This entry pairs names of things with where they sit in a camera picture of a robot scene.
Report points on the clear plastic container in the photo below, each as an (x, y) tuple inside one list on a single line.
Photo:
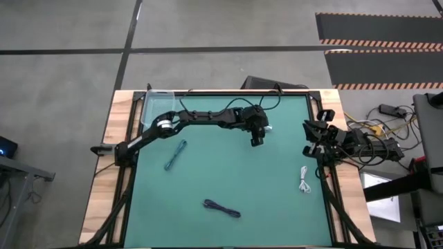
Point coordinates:
[(157, 103)]

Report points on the black mat with orange stripes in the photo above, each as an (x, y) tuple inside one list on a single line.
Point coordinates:
[(384, 67), (377, 27)]

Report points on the black aluminium table frame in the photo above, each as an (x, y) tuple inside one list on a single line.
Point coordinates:
[(315, 95)]

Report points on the black box behind table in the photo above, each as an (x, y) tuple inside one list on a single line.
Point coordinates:
[(263, 83)]

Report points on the green table mat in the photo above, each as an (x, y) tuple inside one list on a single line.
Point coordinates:
[(225, 173)]

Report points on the white paper sheet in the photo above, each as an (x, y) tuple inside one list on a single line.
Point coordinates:
[(384, 209)]

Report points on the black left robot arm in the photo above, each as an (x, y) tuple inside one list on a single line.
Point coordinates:
[(207, 117)]

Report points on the black clamp on table edge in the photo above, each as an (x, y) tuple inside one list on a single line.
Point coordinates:
[(100, 149)]

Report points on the gray metal desk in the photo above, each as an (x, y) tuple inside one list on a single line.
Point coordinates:
[(20, 166)]

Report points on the gray box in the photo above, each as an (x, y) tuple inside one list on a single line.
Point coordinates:
[(429, 207)]

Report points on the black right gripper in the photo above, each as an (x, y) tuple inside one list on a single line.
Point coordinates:
[(328, 138)]

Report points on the black device with blue light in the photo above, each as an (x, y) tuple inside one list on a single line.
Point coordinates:
[(8, 145)]

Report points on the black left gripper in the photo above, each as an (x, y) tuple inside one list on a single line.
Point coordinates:
[(256, 119)]

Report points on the black diagonal bar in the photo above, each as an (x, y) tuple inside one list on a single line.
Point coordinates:
[(391, 188)]

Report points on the red clamp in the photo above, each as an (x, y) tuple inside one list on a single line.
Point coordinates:
[(418, 160)]

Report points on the black power strip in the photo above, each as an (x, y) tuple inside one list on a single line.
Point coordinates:
[(392, 110)]

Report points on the control panel with buttons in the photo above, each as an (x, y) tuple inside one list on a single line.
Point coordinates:
[(434, 237)]

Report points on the gray metal cabinet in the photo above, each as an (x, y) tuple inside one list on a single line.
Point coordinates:
[(432, 138)]

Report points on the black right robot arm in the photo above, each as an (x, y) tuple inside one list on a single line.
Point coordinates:
[(380, 148)]

